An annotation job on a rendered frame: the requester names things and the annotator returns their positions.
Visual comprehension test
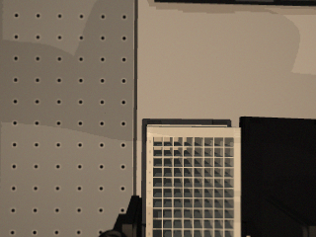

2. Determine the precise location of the cream deep-well block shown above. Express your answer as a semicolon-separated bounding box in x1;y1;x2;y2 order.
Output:
146;124;241;237

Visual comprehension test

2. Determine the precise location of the dark grey plate carrier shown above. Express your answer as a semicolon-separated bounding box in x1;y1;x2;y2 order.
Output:
154;0;316;6

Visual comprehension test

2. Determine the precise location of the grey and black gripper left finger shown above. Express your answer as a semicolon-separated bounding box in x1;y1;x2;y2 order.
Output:
99;196;142;237

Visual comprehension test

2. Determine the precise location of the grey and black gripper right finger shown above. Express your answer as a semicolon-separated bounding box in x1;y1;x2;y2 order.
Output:
262;197;316;237

